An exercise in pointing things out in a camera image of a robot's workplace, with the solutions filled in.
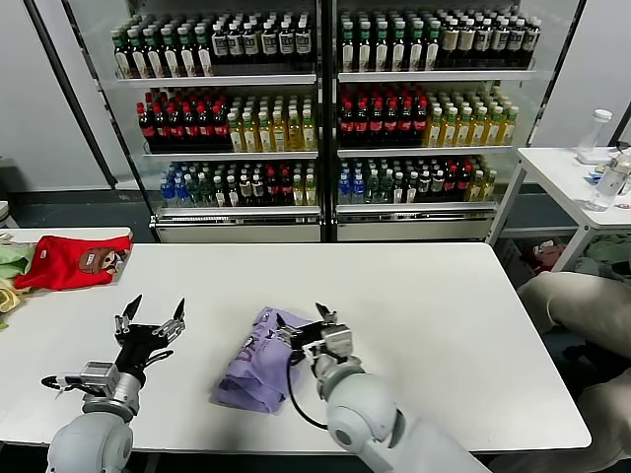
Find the light green garment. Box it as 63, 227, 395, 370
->
0, 241, 36, 281

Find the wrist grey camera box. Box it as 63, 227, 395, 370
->
78, 361, 119, 395
319, 324, 355, 359

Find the glass display drinks cooler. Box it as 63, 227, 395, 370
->
328, 0, 539, 242
125, 0, 330, 243

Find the right wrist grey camera box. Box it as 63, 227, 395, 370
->
319, 324, 355, 359

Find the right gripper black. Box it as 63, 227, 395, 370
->
275, 302, 339, 352

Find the red clothing pile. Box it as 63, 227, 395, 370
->
523, 237, 569, 275

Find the clear bottle white cap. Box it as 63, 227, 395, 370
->
576, 108, 613, 155

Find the dark tea bottle green cap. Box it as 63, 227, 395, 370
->
142, 27, 165, 80
424, 21, 441, 72
340, 20, 357, 74
192, 23, 215, 79
159, 25, 181, 80
175, 24, 198, 79
356, 20, 374, 74
126, 28, 149, 81
389, 20, 407, 73
407, 20, 425, 73
373, 20, 390, 74
110, 29, 132, 81

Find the dark bottle blue-white label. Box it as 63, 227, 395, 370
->
210, 22, 228, 75
491, 18, 510, 69
260, 19, 279, 75
227, 21, 245, 75
523, 18, 539, 68
295, 18, 313, 75
474, 18, 493, 69
244, 20, 261, 75
277, 18, 296, 75
508, 18, 526, 68

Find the left wrist grey camera box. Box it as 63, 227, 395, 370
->
78, 361, 119, 395

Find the dark green clothing pile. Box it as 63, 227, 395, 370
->
574, 235, 631, 280

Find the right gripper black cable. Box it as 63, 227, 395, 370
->
285, 344, 329, 430

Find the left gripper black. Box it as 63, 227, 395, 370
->
113, 294, 187, 376

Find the clear bottle strap lid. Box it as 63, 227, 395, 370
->
585, 150, 631, 213

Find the light purple printed t-shirt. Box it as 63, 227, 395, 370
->
210, 304, 303, 416

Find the left camera plug cable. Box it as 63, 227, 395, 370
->
40, 374, 83, 395

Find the red bear print garment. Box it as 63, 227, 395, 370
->
13, 235, 133, 292

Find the person in beige trousers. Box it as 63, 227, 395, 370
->
517, 269, 631, 469

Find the dark bottle beige label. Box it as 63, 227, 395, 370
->
441, 19, 459, 70
457, 19, 475, 70

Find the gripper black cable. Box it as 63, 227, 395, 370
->
142, 348, 175, 369
285, 344, 329, 430

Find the pale yellow garment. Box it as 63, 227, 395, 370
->
0, 279, 32, 316

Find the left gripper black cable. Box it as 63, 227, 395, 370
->
142, 348, 175, 369

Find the black framed glass door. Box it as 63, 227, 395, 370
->
27, 0, 162, 243
525, 0, 591, 149

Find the white side table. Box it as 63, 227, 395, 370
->
485, 146, 631, 273

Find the small white box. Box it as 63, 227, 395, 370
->
575, 147, 612, 166

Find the white cooler shelf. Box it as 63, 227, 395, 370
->
337, 145, 518, 160
156, 205, 321, 219
337, 70, 537, 84
142, 150, 319, 162
115, 73, 317, 90
335, 201, 497, 215

